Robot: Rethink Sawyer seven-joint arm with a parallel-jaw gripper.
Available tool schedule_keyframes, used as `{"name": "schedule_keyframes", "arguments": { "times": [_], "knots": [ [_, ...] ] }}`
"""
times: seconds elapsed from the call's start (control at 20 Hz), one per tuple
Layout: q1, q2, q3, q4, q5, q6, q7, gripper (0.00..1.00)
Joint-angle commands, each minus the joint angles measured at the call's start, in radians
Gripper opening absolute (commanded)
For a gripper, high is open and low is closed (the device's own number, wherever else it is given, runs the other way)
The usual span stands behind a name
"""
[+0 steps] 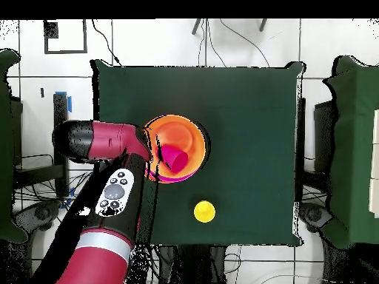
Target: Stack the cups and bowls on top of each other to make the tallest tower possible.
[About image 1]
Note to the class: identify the crimson plastic cup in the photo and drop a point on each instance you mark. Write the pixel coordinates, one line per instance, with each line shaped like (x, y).
(176, 158)

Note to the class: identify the large pink plastic bowl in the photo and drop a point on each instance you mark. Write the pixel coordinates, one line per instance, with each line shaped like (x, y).
(177, 178)

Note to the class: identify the large orange plastic bowl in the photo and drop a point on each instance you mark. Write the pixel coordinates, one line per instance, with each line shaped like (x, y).
(183, 133)

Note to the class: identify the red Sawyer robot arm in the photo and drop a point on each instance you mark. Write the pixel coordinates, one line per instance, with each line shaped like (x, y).
(103, 142)

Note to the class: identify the yellow plastic cup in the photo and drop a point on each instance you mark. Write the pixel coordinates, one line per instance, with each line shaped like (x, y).
(204, 211)

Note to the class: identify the dark green tablecloth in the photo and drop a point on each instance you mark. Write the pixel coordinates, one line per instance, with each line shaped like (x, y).
(251, 118)

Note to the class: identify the black chair base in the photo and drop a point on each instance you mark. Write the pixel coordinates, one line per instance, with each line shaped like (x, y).
(38, 216)
(314, 216)

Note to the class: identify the green cloth side table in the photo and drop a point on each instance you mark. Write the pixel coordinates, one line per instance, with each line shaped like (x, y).
(6, 148)
(352, 148)

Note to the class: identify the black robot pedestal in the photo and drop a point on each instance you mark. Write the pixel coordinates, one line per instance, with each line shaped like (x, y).
(192, 263)

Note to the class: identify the camera tripod legs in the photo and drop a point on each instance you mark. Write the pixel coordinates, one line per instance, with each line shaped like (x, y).
(196, 27)

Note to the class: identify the black metal frame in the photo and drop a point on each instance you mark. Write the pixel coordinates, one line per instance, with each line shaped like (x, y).
(60, 106)

